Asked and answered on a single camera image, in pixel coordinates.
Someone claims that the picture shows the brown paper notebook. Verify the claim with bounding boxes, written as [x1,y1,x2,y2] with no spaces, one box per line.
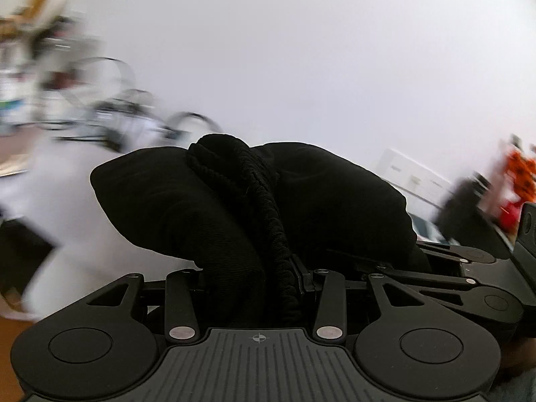
[0,153,32,177]

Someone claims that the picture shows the black sweatpants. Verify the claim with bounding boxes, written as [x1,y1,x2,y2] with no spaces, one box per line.
[89,133,432,329]

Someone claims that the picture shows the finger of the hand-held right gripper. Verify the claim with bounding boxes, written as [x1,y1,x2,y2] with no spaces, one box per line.
[414,241,465,262]
[375,262,479,310]

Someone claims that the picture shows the orange artificial flowers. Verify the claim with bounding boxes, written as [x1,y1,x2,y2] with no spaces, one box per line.
[500,133,536,195]

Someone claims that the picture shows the white wall socket panel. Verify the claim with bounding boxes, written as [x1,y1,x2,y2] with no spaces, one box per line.
[379,147,455,208]

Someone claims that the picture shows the black chair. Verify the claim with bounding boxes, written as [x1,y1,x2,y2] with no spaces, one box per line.
[0,218,57,302]

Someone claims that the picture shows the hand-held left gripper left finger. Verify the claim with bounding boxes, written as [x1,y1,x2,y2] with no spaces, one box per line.
[63,269,206,341]

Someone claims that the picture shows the large black box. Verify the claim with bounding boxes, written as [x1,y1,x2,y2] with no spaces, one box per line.
[435,209,518,256]

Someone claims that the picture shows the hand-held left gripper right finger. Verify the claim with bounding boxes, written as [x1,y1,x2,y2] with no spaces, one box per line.
[293,260,445,341]

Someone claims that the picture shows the thick black cable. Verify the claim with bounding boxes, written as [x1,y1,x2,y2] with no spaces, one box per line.
[165,111,223,135]

